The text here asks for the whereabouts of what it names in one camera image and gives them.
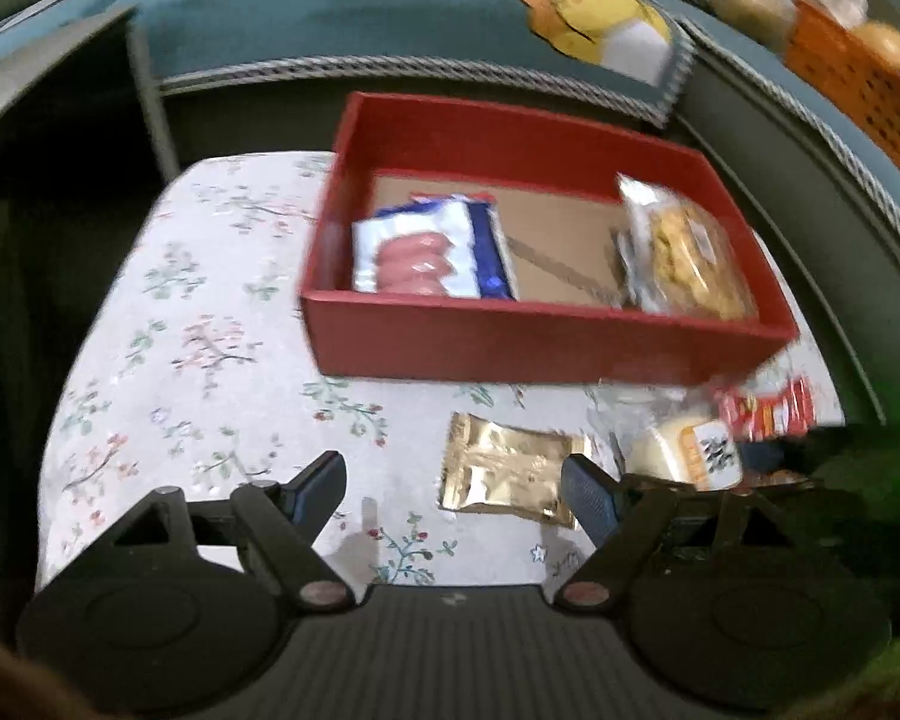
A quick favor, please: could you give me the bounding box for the teal sofa cover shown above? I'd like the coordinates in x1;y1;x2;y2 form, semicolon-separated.
0;0;900;271

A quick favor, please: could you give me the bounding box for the gold foil packet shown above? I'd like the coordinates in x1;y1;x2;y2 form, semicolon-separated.
437;412;593;528

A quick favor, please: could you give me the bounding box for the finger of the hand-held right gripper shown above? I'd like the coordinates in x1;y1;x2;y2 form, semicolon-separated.
742;441;803;475

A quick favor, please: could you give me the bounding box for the blue and white snack packet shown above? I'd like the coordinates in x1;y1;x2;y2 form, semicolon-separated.
352;193;518;301

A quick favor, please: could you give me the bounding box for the red cardboard box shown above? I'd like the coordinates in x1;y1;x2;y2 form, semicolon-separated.
300;92;801;387

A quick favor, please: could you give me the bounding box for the orange plastic basket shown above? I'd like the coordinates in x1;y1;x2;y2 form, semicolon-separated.
784;0;900;181

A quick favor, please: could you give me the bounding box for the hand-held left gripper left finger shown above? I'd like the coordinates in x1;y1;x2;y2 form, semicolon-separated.
109;450;357;611

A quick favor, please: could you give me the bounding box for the clear bread bun packet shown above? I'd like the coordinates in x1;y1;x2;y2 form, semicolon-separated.
600;382;745;492

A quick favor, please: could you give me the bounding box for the yellow round toy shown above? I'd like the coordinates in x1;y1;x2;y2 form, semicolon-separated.
847;19;900;80

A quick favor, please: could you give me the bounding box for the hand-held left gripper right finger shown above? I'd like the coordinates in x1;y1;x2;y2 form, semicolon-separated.
551;454;803;611

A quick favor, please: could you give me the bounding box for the floral tablecloth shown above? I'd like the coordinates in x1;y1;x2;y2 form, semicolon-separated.
36;152;848;593

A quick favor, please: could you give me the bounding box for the red snack packet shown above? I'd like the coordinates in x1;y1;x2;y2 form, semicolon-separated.
712;375;818;443

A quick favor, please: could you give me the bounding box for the yellow cartoon cushion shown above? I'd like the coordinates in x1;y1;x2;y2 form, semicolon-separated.
508;0;680;83

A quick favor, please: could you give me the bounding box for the green sofa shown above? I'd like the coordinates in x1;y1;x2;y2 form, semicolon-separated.
675;52;900;428

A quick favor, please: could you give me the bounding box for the clear yellow cookie packet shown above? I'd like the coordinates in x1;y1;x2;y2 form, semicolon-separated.
616;174;757;321

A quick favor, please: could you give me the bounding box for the glass side table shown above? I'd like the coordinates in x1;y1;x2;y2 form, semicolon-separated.
0;4;181;181

